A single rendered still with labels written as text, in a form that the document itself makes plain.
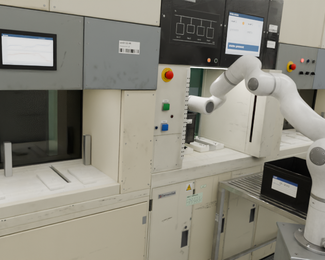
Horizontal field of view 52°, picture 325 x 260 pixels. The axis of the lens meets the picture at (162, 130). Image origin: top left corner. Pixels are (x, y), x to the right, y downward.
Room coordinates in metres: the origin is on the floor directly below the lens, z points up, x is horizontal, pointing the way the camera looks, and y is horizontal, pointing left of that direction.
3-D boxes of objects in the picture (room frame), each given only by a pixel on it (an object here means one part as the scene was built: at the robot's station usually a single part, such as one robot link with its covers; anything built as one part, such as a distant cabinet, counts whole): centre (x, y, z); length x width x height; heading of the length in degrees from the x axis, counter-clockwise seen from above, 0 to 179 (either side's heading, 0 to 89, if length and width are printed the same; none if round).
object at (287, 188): (1.64, -0.72, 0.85); 0.28 x 0.28 x 0.17; 37
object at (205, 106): (1.80, -0.20, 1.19); 0.13 x 0.09 x 0.08; 37
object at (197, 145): (2.16, -0.26, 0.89); 0.22 x 0.21 x 0.04; 37
